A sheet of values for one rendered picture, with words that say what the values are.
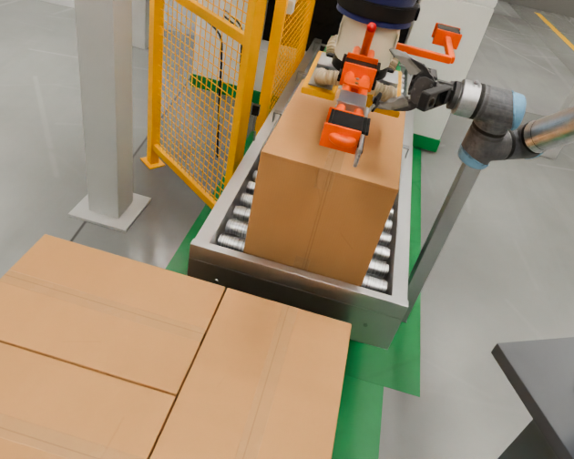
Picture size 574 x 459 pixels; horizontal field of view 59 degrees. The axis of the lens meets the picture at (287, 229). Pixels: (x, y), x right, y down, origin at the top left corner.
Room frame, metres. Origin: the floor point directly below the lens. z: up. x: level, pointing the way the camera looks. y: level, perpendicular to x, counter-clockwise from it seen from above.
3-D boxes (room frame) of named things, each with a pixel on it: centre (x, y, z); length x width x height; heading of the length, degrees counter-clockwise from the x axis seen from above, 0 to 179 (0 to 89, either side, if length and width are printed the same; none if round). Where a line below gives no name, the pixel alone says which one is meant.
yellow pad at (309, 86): (1.55, 0.00, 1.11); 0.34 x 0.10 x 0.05; 177
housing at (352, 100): (1.08, -0.07, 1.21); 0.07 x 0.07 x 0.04; 87
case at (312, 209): (1.53, -0.10, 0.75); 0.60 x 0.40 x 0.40; 175
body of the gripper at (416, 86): (1.29, -0.28, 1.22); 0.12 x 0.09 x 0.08; 87
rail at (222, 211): (2.35, 0.18, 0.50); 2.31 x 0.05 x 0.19; 176
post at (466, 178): (1.70, -0.61, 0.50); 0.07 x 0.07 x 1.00; 86
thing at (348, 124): (0.94, -0.06, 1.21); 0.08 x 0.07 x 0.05; 177
